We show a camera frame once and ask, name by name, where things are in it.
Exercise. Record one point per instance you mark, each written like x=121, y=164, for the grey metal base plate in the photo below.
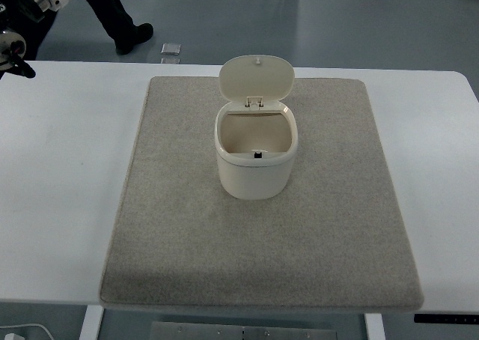
x=172, y=330

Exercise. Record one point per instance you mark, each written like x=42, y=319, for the white charger with cable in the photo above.
x=26, y=331

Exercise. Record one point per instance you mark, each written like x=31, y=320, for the grey felt mat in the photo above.
x=332, y=239

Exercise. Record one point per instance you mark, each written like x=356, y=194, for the silver floor socket plate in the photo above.
x=170, y=49

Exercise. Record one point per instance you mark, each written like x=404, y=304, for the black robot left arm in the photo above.
x=19, y=20

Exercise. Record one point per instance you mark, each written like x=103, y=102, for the white left table leg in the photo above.
x=91, y=323

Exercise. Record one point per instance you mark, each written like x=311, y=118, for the white table leg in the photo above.
x=374, y=326
x=91, y=323

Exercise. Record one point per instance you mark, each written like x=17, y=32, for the person leg in black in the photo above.
x=119, y=25

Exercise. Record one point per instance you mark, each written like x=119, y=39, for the white right table leg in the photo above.
x=374, y=326

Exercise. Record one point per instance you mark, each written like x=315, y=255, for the beige plastic bin with lid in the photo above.
x=255, y=133

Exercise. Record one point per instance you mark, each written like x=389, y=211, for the black table control panel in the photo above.
x=427, y=318

